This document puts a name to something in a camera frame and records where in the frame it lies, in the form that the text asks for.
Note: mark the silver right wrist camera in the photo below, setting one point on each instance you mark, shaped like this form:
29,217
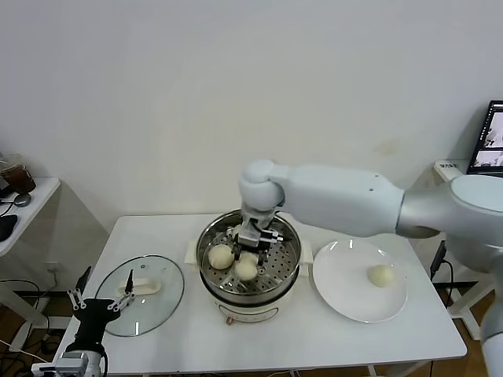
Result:
272,237

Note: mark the white side desk with laptop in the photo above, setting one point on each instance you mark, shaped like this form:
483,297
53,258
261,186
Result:
463,306

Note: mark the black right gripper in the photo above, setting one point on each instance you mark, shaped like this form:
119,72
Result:
251,233

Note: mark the round grey disc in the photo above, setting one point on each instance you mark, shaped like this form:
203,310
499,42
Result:
22,200

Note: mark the perforated steel steamer basket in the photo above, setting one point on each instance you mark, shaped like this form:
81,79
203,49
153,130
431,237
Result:
280,269

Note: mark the white wall socket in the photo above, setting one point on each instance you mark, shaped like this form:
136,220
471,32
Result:
52,269

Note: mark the plastic cup of iced coffee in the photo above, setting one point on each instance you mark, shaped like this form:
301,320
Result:
19,178

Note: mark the dark grey open laptop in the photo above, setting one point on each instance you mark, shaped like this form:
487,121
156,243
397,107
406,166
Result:
491,133

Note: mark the black computer mouse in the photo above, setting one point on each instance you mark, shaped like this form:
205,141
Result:
8,228

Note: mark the white round plate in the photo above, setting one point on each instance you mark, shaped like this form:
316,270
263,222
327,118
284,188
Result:
346,282

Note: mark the white printed label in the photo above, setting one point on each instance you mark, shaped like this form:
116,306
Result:
449,165

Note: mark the cream electric cooker pot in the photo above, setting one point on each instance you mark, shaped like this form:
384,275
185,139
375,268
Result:
251,314

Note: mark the white side desk with cup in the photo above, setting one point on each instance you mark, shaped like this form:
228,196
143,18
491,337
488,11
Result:
39,196

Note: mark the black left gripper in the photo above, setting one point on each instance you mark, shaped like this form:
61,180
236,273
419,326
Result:
92,314

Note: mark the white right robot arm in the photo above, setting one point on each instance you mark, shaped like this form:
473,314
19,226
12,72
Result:
346,196

